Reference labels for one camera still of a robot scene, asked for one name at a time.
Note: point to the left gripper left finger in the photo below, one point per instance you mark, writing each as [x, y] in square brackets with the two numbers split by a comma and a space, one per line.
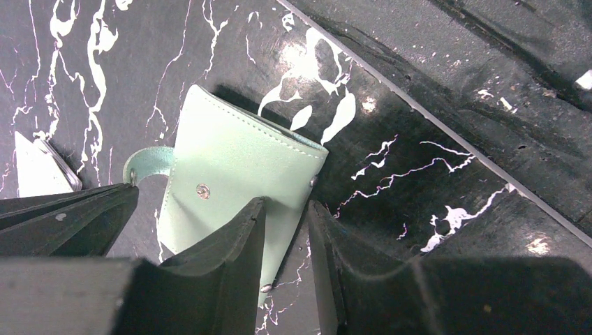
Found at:
[210, 288]

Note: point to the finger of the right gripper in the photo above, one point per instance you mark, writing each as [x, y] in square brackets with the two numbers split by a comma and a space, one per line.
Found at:
[81, 223]

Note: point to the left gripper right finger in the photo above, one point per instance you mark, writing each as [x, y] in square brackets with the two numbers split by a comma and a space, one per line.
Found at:
[361, 290]

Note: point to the mint green card holder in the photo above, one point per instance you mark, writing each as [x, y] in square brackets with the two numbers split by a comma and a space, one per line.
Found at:
[223, 157]

